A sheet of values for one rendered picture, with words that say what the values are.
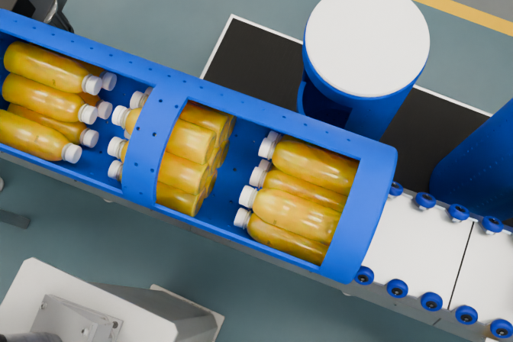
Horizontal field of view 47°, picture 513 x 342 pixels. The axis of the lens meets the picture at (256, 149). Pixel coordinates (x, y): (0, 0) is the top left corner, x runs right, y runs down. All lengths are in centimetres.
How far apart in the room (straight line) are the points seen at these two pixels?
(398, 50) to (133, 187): 65
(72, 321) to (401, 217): 73
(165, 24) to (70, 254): 102
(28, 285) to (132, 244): 117
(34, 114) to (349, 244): 74
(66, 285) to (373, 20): 85
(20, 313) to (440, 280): 86
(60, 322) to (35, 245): 139
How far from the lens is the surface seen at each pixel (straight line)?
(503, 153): 156
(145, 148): 108
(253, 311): 224
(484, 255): 140
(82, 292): 115
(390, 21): 138
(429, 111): 228
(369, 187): 104
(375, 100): 132
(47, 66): 129
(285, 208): 111
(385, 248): 134
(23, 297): 119
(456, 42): 259
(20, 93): 134
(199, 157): 111
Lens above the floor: 224
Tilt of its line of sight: 75 degrees down
